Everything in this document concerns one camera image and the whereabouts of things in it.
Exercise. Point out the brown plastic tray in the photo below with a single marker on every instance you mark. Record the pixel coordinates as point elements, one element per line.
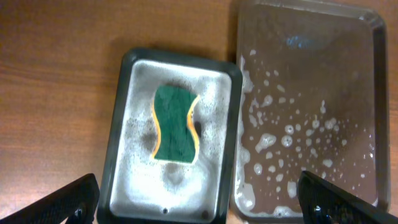
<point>314,99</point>

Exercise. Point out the small metal tray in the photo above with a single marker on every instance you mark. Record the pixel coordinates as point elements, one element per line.
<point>136,186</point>

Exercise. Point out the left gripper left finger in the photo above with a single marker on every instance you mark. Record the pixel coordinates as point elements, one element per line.
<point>73,203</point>

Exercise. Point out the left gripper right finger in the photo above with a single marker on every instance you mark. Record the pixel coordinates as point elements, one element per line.
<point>323,202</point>

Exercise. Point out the yellow green sponge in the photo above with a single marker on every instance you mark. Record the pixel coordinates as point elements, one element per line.
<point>172,110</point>

